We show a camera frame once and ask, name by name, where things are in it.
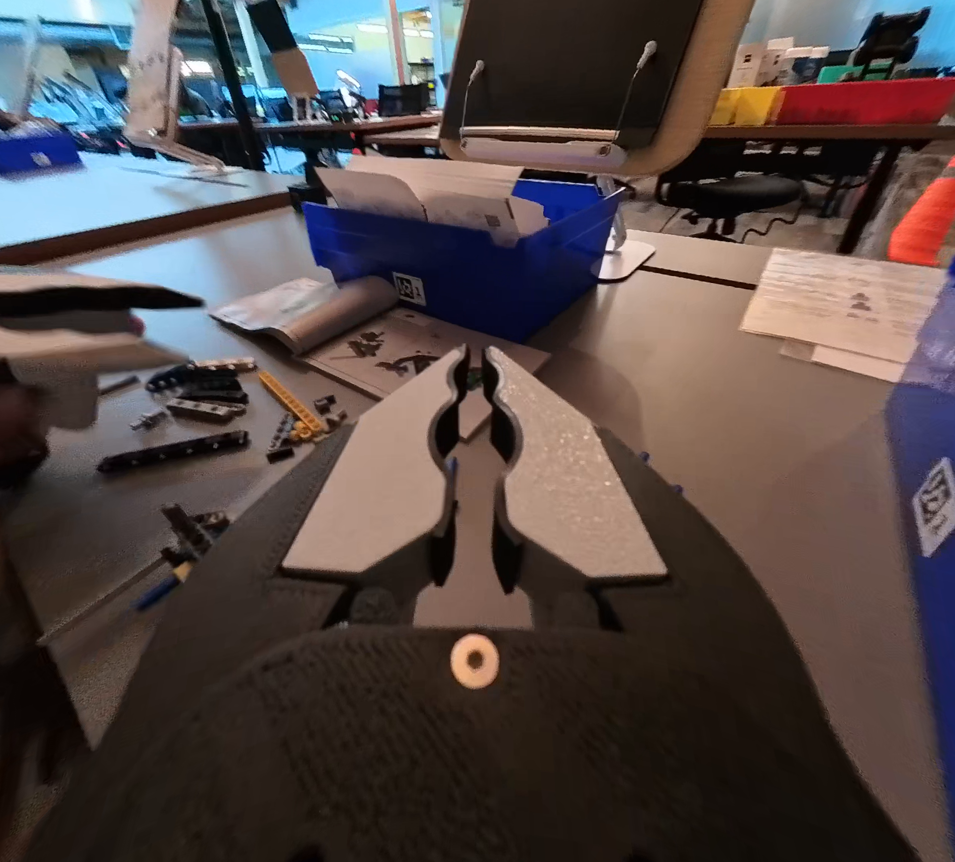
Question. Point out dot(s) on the neighbouring grey desk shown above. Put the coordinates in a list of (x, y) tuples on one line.
[(149, 198)]

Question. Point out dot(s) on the black long lego beam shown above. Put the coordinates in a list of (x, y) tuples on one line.
[(171, 451)]

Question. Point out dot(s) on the yellow blue lego gear assembly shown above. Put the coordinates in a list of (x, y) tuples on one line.
[(190, 534)]

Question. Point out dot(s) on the black curved lego panel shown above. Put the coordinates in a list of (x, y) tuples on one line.
[(186, 377)]

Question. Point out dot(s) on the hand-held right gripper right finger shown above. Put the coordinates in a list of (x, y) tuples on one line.
[(574, 496)]

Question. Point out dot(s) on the scattered small lego pins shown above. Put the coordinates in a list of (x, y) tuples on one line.
[(324, 403)]

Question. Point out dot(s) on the open lego instruction booklet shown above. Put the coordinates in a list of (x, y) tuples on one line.
[(336, 325)]

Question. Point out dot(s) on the yellow plastic bins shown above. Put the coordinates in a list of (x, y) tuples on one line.
[(746, 105)]

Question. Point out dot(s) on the white paper packaging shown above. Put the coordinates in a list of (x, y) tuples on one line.
[(433, 198)]

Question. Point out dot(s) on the yellow long lego beam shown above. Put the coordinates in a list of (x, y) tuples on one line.
[(291, 401)]

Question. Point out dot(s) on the light grey thin lego liftarm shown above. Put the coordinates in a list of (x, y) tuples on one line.
[(283, 437)]

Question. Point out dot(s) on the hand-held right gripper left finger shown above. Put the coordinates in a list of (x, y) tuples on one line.
[(365, 496)]

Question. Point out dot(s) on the tablet stand with dark screen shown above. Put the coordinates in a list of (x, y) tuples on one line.
[(597, 4)]

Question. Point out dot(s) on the white cardboard boxes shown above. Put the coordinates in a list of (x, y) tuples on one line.
[(776, 64)]

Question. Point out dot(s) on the person's left hand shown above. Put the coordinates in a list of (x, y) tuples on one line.
[(22, 429)]

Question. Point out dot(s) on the orange fabric object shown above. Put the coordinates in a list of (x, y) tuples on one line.
[(925, 220)]

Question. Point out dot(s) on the printed paper sheets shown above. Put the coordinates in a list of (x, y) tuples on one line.
[(843, 302)]

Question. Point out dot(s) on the grey lego pin connector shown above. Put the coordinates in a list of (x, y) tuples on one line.
[(149, 419)]

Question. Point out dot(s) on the red plastic bin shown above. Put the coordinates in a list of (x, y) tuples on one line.
[(858, 101)]

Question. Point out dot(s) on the black pole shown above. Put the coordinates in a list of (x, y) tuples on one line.
[(216, 34)]

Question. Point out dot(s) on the blue plastic bin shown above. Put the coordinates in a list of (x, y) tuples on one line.
[(925, 504), (37, 149), (448, 280)]

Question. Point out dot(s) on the background desk with monitors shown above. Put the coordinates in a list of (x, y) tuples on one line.
[(358, 123)]

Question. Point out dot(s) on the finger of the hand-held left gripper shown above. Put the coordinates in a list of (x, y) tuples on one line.
[(74, 343), (112, 301)]

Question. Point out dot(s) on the black white board stand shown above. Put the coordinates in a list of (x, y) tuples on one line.
[(280, 49)]

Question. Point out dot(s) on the cardboard-coloured book stand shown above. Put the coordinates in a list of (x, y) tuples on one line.
[(160, 56)]

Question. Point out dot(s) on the black office chair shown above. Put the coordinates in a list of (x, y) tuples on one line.
[(891, 41), (731, 202)]

